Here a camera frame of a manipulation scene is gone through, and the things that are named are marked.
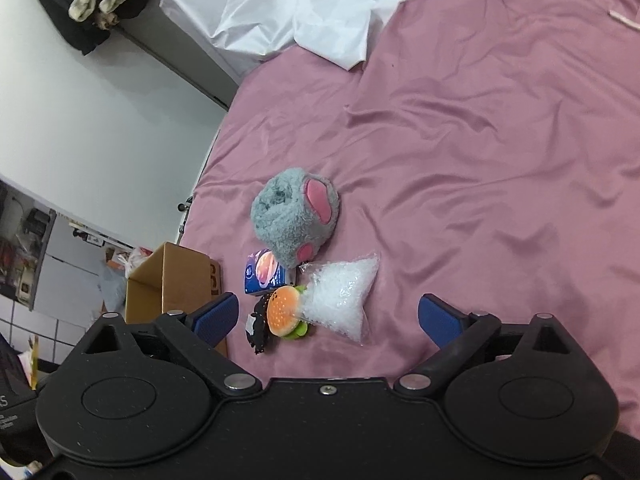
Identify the burger plush toy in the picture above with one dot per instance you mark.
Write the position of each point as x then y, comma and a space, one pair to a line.
283, 312

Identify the white and red plastic bag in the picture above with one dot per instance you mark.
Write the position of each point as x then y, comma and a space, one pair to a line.
137, 260

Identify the pink bedsheet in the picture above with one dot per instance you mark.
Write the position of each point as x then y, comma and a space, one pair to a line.
475, 160

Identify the clear bag of white beads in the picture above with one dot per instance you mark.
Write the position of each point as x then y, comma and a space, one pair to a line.
337, 295

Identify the black and cream garment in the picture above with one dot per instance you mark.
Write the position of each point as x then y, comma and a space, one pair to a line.
65, 15

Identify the white cabinet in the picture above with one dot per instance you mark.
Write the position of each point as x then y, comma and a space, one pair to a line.
70, 270

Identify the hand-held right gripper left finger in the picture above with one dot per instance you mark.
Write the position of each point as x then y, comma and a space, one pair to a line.
217, 317

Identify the grey-blue plastic bag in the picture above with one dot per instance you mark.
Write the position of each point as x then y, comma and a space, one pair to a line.
112, 287

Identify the brown cardboard box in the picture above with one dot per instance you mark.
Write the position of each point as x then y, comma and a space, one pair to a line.
170, 275

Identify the open cluttered cabinet shelf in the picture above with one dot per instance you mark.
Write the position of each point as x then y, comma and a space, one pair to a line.
22, 250

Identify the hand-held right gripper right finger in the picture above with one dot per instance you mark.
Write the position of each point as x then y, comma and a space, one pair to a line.
442, 322

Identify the grey plush toy pink ears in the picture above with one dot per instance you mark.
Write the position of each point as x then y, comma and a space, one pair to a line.
285, 215

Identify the white cloth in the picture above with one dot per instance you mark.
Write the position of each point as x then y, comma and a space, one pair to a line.
260, 5

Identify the blue tissue packet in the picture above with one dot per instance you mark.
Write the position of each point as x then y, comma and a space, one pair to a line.
265, 272

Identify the grey wardrobe panel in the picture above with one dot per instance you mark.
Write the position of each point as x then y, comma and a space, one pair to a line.
185, 65

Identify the small black plush toy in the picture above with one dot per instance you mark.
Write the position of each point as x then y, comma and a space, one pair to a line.
257, 330

